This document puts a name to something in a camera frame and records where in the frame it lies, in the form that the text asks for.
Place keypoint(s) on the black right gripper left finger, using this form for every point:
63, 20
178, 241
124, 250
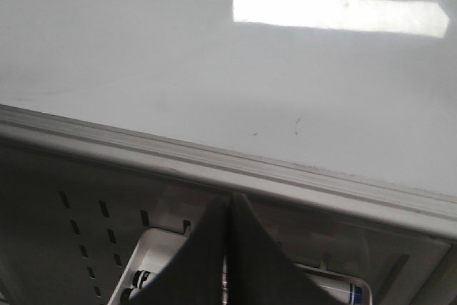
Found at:
194, 275

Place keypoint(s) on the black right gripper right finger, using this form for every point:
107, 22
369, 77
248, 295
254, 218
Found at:
257, 270

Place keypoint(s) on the white marker tray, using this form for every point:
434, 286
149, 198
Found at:
156, 247

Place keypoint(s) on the black capped marker in tray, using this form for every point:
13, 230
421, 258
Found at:
141, 279

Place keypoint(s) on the grey perforated metal panel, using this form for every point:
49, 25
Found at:
69, 225

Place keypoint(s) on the white whiteboard with aluminium frame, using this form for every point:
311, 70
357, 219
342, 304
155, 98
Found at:
345, 104

